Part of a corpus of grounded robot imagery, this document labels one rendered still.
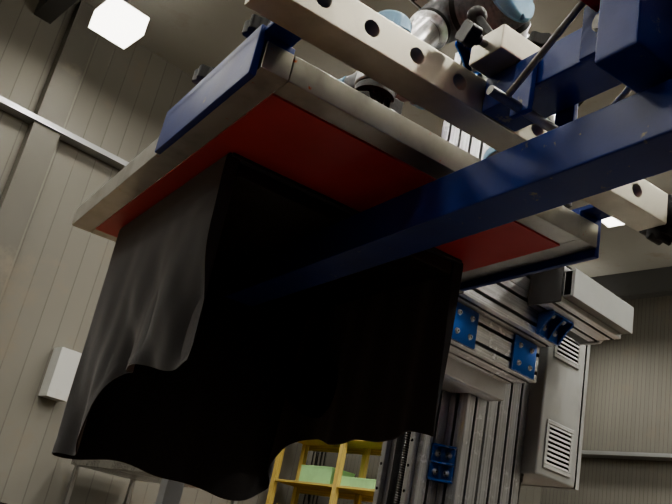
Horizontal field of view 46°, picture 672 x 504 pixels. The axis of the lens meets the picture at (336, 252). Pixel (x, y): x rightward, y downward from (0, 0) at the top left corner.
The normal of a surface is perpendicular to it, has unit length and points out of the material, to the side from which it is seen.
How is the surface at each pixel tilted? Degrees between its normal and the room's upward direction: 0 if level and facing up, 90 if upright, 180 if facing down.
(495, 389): 90
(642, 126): 90
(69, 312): 90
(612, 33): 90
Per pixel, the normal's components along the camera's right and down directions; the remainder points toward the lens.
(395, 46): 0.55, -0.21
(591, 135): -0.81, -0.36
